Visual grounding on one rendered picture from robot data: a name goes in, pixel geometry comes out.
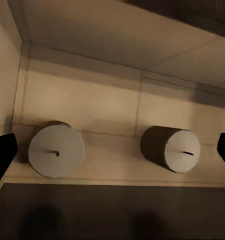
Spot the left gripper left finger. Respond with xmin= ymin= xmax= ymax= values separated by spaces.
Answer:
xmin=0 ymin=133 xmax=18 ymax=179

